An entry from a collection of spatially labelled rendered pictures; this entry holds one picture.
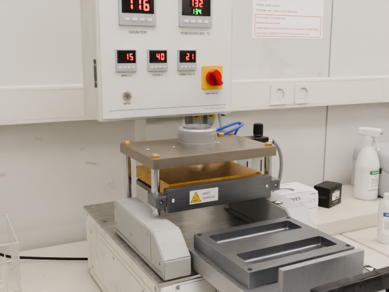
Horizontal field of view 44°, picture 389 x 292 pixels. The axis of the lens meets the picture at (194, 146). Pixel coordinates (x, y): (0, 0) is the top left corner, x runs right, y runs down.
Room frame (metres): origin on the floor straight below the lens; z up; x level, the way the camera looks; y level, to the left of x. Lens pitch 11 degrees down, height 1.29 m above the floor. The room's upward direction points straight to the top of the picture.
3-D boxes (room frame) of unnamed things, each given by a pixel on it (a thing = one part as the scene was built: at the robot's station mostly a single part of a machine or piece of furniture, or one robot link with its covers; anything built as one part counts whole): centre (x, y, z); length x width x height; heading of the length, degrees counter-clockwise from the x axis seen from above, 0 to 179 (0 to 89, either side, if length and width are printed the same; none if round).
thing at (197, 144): (1.01, -0.01, 1.08); 0.31 x 0.24 x 0.13; 118
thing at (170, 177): (0.98, -0.01, 1.07); 0.22 x 0.17 x 0.10; 118
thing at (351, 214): (1.57, -0.45, 0.77); 0.84 x 0.30 x 0.04; 116
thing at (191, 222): (1.00, 0.01, 0.93); 0.46 x 0.35 x 0.01; 28
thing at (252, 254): (0.74, -0.13, 0.98); 0.20 x 0.17 x 0.03; 118
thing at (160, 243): (0.85, 0.09, 0.96); 0.25 x 0.05 x 0.07; 28
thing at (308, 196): (1.48, -0.27, 0.83); 0.23 x 0.12 x 0.07; 117
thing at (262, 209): (0.97, -0.16, 0.96); 0.26 x 0.05 x 0.07; 28
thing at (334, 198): (1.56, -0.45, 0.83); 0.09 x 0.06 x 0.07; 138
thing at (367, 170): (1.64, -0.61, 0.92); 0.09 x 0.08 x 0.25; 48
